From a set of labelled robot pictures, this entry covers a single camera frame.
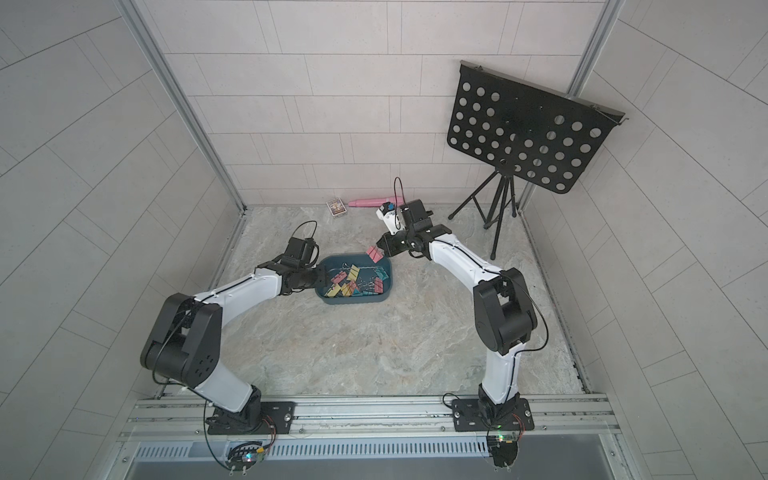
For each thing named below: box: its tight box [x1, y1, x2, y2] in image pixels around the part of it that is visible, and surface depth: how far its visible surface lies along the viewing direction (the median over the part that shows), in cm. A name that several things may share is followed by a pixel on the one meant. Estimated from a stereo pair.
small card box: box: [326, 198, 347, 217], surface depth 118 cm
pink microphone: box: [348, 196, 404, 207], surface depth 118 cm
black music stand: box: [447, 60, 629, 259], surface depth 78 cm
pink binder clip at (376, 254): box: [366, 245, 385, 264], surface depth 91 cm
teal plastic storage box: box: [315, 254, 393, 303], surface depth 93 cm
